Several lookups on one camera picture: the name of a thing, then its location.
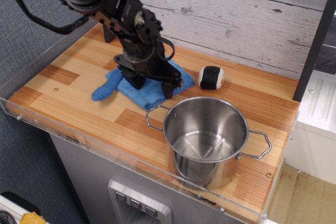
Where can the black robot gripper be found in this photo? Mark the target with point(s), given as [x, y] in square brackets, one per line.
[138, 62]

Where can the blue cloth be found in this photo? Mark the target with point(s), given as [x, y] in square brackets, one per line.
[151, 93]

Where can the blue handled metal spork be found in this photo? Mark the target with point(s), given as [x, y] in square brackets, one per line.
[102, 92]

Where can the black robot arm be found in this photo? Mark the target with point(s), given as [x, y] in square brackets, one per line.
[138, 31]

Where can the black white sushi toy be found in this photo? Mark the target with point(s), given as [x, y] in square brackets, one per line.
[211, 77]

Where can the stainless steel pot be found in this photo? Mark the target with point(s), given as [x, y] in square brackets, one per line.
[205, 138]

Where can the grey toy kitchen cabinet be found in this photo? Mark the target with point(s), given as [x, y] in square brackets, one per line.
[89, 174]

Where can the silver dispenser button panel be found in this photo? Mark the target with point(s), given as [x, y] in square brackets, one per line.
[132, 206]

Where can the white side counter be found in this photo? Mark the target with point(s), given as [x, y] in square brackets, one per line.
[311, 147]

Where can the dark left upright post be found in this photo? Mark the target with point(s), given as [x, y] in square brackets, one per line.
[109, 35]

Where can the dark upright post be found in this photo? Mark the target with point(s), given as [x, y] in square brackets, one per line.
[317, 43]
[109, 35]

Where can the clear acrylic guard rail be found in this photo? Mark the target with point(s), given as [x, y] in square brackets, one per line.
[54, 92]

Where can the dark right upright post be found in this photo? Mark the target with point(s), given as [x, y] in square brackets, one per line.
[317, 43]

